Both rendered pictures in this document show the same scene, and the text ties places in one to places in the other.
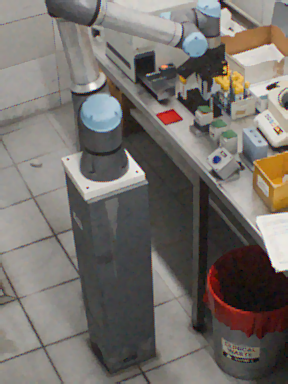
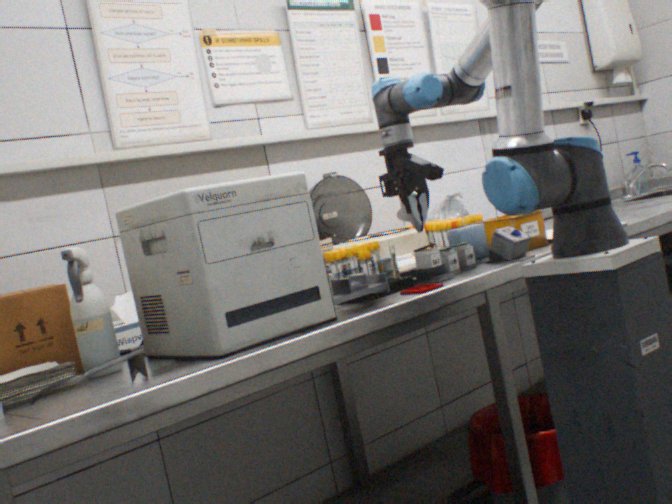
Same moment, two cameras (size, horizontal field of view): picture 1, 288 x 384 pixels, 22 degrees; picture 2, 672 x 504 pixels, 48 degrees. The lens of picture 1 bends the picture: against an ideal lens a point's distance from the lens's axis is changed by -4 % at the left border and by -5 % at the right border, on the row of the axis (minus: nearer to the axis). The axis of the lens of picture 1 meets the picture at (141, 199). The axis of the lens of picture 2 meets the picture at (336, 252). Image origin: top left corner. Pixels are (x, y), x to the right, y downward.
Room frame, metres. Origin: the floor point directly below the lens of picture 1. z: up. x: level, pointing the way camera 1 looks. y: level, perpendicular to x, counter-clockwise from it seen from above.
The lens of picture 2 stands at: (2.84, 1.42, 1.08)
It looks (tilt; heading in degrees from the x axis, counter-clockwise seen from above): 3 degrees down; 252
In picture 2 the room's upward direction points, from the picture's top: 12 degrees counter-clockwise
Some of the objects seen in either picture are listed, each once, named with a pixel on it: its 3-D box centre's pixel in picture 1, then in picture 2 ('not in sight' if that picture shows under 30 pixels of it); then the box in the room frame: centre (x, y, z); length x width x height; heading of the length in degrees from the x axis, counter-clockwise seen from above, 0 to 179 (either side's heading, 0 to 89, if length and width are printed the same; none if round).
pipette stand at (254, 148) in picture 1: (254, 149); (468, 245); (1.92, -0.37, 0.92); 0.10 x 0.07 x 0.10; 19
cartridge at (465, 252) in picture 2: (228, 142); (462, 257); (1.98, -0.29, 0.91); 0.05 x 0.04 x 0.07; 114
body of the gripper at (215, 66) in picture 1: (210, 59); (401, 170); (2.11, -0.25, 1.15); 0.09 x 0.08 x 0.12; 114
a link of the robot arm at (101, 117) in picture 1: (101, 121); (571, 170); (1.90, 0.10, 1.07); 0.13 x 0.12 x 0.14; 13
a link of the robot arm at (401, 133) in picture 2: (208, 38); (395, 136); (2.11, -0.24, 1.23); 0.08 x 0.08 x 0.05
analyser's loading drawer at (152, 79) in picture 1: (153, 79); (342, 290); (2.37, -0.07, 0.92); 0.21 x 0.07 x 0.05; 24
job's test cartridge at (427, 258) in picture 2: (204, 118); (428, 262); (2.10, -0.22, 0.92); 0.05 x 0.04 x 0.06; 114
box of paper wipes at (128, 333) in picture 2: (223, 24); (137, 317); (2.77, -0.38, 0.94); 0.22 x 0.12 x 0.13; 28
